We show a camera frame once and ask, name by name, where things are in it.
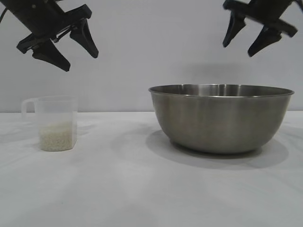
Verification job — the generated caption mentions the white rice grains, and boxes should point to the white rice grains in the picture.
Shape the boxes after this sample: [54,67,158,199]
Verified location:
[39,121,74,151]

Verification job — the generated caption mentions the translucent plastic measuring cup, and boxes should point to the translucent plastic measuring cup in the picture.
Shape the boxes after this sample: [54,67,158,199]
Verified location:
[21,95,79,151]

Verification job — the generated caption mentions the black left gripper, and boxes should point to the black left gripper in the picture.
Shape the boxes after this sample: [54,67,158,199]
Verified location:
[2,0,99,72]

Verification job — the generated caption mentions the stainless steel mixing bowl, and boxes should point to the stainless steel mixing bowl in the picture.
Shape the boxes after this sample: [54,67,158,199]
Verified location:
[148,83,295,155]

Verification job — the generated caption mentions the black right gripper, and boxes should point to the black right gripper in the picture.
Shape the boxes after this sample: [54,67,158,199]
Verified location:
[222,0,299,58]

